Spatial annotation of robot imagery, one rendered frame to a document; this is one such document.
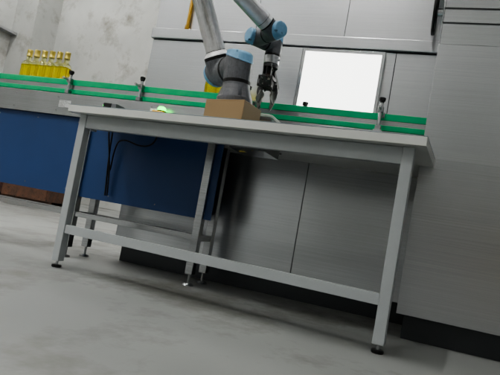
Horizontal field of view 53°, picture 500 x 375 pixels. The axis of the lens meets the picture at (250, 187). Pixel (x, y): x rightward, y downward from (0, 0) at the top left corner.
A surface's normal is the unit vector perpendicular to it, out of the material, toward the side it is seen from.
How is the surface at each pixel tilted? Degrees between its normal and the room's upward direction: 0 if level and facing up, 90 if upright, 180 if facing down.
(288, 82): 90
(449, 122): 90
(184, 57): 90
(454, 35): 90
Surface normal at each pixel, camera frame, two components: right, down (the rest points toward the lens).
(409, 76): -0.31, -0.11
